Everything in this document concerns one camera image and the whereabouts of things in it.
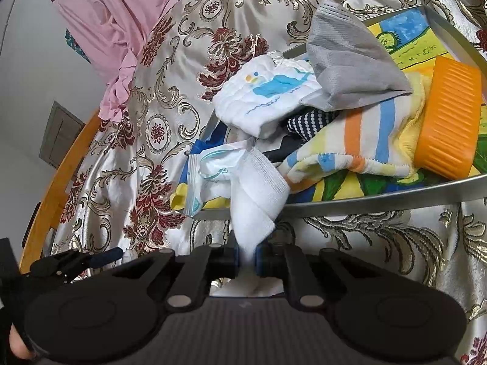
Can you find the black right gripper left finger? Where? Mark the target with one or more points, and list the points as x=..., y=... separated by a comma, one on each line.
x=182, y=283

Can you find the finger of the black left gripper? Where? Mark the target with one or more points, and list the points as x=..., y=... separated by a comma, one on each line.
x=102, y=259

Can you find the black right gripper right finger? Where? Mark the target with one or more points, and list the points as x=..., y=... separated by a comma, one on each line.
x=309, y=281

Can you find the striped black white sock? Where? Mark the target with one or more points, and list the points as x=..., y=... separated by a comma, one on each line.
x=307, y=122

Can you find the white blue printed cloth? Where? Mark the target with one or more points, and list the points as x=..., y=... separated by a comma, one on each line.
x=263, y=92

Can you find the grey sock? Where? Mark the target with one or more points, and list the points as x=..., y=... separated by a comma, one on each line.
x=352, y=67

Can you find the person's left hand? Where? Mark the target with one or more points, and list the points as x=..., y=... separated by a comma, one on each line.
x=18, y=346

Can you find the floral satin bedspread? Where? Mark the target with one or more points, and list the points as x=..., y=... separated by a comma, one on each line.
x=121, y=197

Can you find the striped yellow orange cloth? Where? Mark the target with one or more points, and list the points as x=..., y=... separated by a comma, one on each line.
x=379, y=140

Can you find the grey metal tray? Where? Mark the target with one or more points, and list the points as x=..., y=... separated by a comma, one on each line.
x=386, y=113

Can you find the pink hanging sheet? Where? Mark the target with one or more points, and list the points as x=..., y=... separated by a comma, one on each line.
x=113, y=35

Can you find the orange wooden bed rail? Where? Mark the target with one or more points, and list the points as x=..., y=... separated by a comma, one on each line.
x=47, y=213

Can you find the grey wall panel door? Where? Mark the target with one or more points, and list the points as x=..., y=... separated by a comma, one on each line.
x=61, y=130

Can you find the cartoon wall poster left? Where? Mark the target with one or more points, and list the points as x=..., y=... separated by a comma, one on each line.
x=71, y=43

